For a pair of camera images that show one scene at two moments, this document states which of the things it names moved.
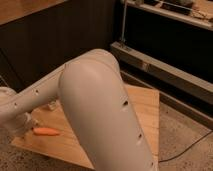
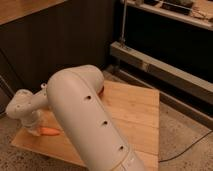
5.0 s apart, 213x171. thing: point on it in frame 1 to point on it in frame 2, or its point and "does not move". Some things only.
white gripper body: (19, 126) to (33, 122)
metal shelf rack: (168, 45) does not move
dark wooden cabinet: (38, 43) does not move
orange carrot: (45, 131) does not move
